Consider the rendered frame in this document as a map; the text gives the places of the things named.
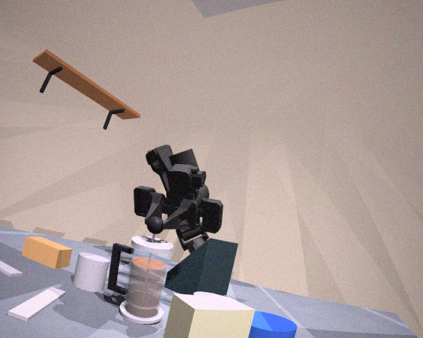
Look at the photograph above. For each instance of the blue cylinder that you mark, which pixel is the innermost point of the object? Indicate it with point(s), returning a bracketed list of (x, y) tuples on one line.
[(266, 325)]

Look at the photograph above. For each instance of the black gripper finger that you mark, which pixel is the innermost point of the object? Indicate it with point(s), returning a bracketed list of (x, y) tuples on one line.
[(155, 206), (185, 218)]

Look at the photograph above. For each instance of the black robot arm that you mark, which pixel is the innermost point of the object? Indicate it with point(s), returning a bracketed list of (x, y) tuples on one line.
[(180, 173)]

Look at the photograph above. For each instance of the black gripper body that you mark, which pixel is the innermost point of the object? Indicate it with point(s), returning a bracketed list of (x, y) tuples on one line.
[(211, 212)]

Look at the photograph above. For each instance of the glass french press with black handle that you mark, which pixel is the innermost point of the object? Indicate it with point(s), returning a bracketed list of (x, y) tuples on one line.
[(148, 268)]

